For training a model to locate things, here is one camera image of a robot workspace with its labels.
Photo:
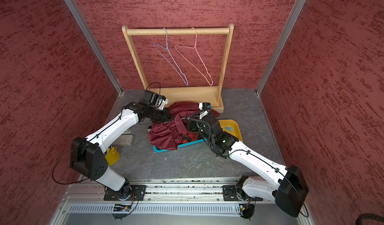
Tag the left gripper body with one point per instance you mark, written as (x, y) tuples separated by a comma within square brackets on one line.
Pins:
[(160, 115)]

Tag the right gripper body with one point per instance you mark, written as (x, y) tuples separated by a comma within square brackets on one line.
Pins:
[(197, 125)]

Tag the maroon satin shirt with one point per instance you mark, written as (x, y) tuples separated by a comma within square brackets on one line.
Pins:
[(167, 135)]

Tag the blue wire hanger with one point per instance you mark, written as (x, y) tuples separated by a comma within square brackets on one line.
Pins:
[(165, 52)]

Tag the pink wire hanger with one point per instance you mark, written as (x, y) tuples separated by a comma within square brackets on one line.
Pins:
[(192, 56)]

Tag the red black plaid shirt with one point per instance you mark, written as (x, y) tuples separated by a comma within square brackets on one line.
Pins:
[(188, 137)]

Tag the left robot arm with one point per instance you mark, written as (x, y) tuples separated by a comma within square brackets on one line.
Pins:
[(88, 154)]

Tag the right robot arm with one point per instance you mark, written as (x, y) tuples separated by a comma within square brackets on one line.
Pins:
[(261, 168)]

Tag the yellow plastic tray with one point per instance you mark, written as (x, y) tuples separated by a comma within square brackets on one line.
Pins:
[(231, 127)]

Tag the teal plastic basket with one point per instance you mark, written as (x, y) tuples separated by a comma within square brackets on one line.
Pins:
[(156, 150)]

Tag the wooden clothes rack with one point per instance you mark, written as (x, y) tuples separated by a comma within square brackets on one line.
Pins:
[(211, 94)]

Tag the grey metal tin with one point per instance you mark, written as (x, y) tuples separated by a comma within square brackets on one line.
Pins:
[(124, 140)]

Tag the yellow cup with tools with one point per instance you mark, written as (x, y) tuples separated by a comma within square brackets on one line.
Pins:
[(112, 155)]

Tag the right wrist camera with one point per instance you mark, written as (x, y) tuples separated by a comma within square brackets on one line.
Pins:
[(205, 109)]

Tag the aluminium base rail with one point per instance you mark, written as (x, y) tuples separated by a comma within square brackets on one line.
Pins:
[(232, 197)]

